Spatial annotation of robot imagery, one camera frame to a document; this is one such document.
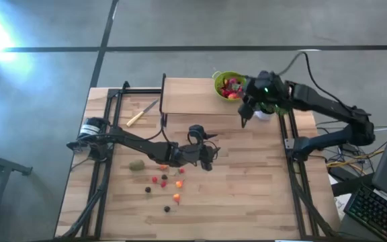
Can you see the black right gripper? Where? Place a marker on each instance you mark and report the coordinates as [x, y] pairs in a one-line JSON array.
[[252, 97]]

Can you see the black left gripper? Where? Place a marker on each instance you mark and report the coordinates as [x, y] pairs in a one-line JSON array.
[[204, 148]]

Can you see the small orange peach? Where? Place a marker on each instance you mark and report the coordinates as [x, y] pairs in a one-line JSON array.
[[232, 96]]

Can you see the red strawberry with green leaves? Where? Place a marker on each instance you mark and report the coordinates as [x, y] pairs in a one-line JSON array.
[[226, 92]]

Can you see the large red strawberry green leaves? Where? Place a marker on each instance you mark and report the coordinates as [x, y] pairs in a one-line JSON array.
[[236, 87]]

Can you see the green colander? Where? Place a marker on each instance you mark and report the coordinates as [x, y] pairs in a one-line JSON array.
[[218, 87]]

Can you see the yellow-orange peach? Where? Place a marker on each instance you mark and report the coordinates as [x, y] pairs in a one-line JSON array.
[[179, 184]]

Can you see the large orange peach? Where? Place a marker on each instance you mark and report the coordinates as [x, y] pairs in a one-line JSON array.
[[177, 197]]

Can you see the green mango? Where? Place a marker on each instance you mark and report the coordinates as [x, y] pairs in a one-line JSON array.
[[137, 165]]

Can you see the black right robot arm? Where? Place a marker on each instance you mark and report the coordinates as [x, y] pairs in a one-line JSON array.
[[321, 101]]

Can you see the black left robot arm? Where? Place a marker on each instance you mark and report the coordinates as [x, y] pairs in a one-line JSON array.
[[136, 142]]

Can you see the green plant in white pot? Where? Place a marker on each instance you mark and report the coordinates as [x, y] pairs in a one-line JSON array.
[[263, 116]]

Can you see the wooden shelf with black legs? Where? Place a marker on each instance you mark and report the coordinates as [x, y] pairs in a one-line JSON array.
[[197, 97]]

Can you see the blackberry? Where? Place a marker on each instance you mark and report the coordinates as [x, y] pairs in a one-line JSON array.
[[164, 176], [148, 189]]

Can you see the red raspberry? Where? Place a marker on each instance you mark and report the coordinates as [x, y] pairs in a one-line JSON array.
[[163, 183]]

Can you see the red cherry with green stem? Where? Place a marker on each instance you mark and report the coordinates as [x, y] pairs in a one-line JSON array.
[[154, 179]]

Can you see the black power brick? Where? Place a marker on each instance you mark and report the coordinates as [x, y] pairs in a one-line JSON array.
[[339, 173]]

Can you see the white printed paper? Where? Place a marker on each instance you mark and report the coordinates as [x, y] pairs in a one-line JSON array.
[[343, 205]]

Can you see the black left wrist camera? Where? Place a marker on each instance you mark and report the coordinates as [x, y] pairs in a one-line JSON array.
[[191, 154]]

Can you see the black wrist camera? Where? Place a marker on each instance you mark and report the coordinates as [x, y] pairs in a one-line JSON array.
[[268, 76], [191, 154]]

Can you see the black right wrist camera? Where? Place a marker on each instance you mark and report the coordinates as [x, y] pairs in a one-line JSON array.
[[268, 76]]

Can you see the black frame crossbar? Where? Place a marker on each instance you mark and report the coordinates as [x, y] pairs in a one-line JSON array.
[[139, 90]]

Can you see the black aluminium rail frame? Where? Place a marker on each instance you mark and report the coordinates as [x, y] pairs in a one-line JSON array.
[[104, 198], [300, 201]]

